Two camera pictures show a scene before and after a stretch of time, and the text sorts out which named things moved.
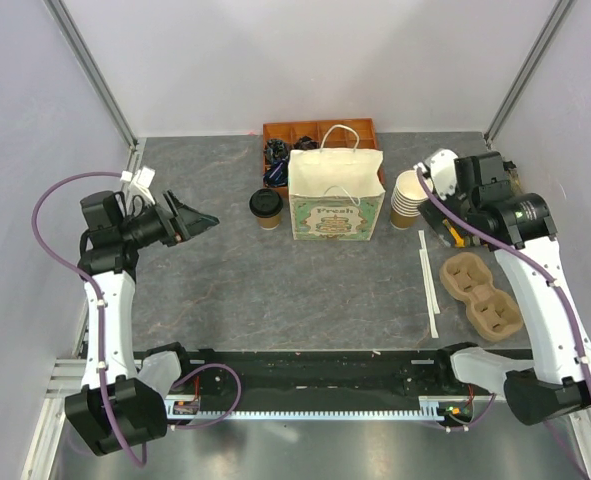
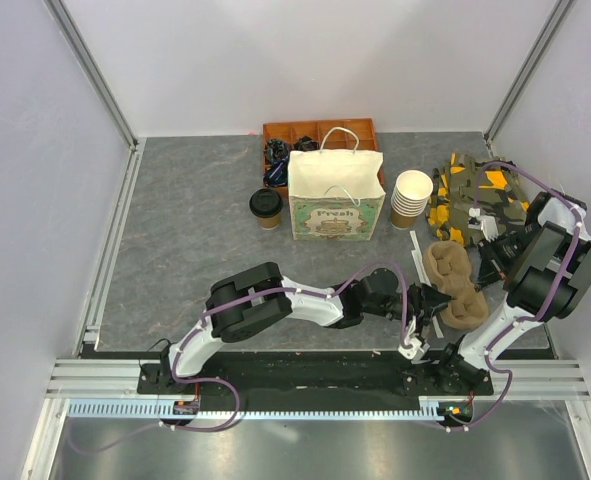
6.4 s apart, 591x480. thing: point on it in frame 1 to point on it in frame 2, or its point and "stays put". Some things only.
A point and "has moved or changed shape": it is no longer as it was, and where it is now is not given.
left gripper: (190, 222) to (425, 302)
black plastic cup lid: (266, 202) stays put
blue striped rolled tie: (277, 174) stays put
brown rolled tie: (306, 143) stays put
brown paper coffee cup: (268, 223) stays put
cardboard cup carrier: (492, 314) has moved or changed shape
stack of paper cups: (408, 193) stays put
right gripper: (438, 221) to (491, 268)
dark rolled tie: (277, 149) stays put
